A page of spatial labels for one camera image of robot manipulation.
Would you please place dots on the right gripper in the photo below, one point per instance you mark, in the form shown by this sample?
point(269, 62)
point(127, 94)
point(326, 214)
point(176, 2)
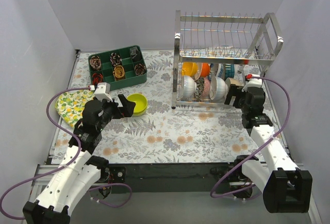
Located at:
point(238, 98)

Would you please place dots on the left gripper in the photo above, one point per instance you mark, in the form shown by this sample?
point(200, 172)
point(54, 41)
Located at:
point(116, 109)

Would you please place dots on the lime green bowl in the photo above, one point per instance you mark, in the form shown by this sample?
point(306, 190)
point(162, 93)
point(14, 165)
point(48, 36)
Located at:
point(139, 99)
point(139, 110)

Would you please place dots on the beige bowl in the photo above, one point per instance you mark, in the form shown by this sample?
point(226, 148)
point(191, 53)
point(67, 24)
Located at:
point(232, 81)

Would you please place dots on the light blue white bowl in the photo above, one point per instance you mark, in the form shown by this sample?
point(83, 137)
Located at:
point(218, 88)

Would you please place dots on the dark floral pink bowl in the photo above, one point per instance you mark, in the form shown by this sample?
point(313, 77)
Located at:
point(202, 88)

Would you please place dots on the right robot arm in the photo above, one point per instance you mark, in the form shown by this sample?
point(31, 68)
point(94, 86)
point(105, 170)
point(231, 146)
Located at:
point(285, 188)

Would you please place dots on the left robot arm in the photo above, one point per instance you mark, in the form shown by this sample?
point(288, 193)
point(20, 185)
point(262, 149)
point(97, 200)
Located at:
point(79, 169)

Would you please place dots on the steel two-tier dish rack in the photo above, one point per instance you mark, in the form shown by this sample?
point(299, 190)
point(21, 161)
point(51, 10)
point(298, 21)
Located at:
point(223, 39)

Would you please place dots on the teal bowl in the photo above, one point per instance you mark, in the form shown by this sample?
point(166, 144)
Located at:
point(229, 71)

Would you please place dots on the blue floral white bowl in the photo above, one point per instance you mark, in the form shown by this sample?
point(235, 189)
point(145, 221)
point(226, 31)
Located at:
point(216, 70)

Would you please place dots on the yellow black rolled tie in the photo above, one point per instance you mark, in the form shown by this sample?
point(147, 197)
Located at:
point(119, 72)

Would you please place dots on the green compartment tray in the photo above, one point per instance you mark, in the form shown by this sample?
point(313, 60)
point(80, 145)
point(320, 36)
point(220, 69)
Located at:
point(107, 69)

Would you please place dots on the red black rolled tie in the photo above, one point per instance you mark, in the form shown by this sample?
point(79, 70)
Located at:
point(97, 78)

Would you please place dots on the floral table mat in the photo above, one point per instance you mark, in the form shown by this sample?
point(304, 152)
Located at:
point(186, 134)

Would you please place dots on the white ribbed bowl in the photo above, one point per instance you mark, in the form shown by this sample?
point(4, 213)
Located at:
point(188, 86)

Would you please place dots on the dark floral rolled tie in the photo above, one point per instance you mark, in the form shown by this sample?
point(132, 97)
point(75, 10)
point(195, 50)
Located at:
point(115, 59)

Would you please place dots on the dark grey rolled tie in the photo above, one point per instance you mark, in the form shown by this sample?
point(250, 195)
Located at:
point(135, 53)

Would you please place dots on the lemon print cloth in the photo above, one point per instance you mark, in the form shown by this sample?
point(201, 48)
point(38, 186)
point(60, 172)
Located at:
point(70, 105)

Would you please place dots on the pink brown rolled tie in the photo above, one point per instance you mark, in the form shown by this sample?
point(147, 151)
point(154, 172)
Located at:
point(95, 63)

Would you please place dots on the yellow orange bowl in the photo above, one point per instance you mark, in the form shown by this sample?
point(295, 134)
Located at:
point(189, 69)

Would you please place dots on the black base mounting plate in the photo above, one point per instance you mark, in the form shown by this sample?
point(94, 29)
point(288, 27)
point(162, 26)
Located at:
point(167, 177)

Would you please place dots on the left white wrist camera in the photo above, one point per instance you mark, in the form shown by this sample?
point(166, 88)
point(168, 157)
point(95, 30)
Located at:
point(101, 91)

